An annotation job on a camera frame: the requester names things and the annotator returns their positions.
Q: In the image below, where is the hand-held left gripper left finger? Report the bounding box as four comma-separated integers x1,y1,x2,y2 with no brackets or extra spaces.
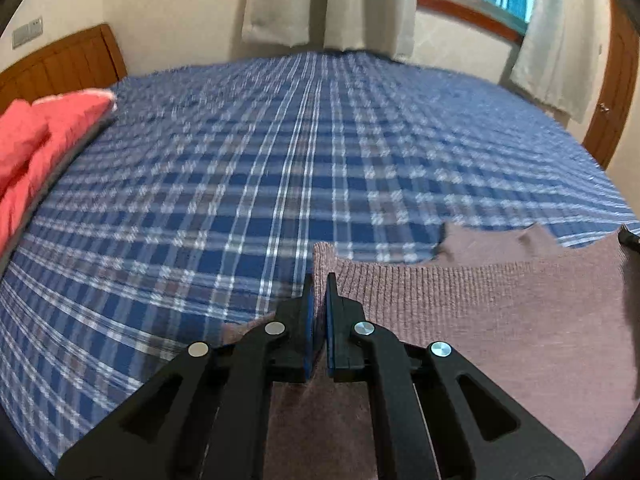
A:
55,272,317,480

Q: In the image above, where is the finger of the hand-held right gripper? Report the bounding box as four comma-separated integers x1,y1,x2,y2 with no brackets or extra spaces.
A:
619,226,640,257

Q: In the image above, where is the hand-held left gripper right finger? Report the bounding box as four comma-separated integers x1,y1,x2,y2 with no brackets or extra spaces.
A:
325,272,586,480

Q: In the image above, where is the mauve knit sweater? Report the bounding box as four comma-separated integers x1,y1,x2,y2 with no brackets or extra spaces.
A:
220,222,640,480

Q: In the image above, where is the wooden door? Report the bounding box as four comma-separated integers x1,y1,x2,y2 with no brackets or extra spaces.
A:
582,0,640,171

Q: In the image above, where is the bed with blue plaid sheet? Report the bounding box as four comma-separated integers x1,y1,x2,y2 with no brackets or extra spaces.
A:
0,50,640,476

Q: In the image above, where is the narrow beige curtain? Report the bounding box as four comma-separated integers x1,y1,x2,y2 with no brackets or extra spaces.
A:
510,0,614,124

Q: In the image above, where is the wooden window sill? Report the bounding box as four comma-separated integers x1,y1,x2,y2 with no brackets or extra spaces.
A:
416,0,524,44

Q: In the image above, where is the wide beige curtain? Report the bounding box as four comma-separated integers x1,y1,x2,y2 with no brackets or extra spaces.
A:
241,0,418,62

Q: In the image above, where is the red folded quilt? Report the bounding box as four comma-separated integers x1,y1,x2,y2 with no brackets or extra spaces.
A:
0,89,119,271

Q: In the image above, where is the wooden headboard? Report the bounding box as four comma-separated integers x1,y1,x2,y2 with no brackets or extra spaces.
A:
0,23,128,107

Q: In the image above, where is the grey wall switch panel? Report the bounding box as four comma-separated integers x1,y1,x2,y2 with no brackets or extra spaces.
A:
12,17,44,50

